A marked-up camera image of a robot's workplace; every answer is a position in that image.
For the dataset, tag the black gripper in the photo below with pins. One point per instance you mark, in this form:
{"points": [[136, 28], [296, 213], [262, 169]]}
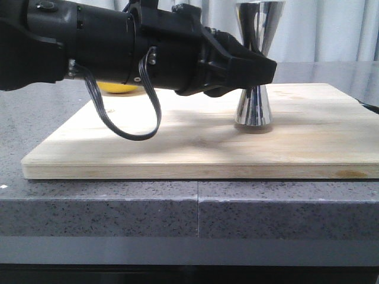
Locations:
{"points": [[187, 62]]}

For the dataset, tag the steel hourglass jigger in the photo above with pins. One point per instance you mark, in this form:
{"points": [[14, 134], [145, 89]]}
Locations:
{"points": [[258, 22]]}

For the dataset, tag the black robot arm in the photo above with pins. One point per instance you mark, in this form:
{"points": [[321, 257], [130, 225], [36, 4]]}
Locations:
{"points": [[38, 38]]}

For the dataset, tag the wooden cutting board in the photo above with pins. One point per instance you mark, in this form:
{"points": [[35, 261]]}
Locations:
{"points": [[318, 132]]}

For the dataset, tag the yellow lemon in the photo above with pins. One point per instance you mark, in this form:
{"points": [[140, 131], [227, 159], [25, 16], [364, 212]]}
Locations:
{"points": [[115, 88]]}

